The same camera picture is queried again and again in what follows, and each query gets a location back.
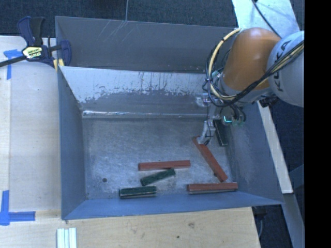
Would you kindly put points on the red-brown flat block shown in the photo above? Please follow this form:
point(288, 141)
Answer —
point(212, 187)
point(210, 160)
point(164, 165)

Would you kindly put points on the black cylinder on white bracket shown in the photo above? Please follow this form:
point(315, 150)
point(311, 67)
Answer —
point(268, 101)

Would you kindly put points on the dark green flat block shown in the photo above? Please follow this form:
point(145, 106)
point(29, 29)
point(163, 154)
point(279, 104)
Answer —
point(222, 134)
point(157, 177)
point(137, 192)

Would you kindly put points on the grey metal bin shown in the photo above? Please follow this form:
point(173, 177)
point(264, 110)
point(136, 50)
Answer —
point(144, 143)

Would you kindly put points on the pale wood board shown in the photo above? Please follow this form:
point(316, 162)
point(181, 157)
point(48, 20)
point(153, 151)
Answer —
point(33, 138)

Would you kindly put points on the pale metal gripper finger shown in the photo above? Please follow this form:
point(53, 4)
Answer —
point(205, 131)
point(212, 129)

